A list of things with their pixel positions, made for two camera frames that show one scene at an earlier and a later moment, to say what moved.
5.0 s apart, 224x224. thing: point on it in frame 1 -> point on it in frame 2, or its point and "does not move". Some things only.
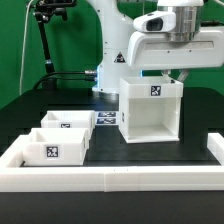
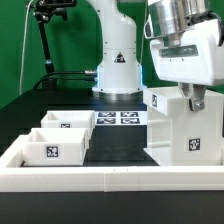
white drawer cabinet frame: [149, 109] -> [179, 136]
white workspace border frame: [125, 178] does not move
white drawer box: [69, 119] does not move
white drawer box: [56, 147] does not move
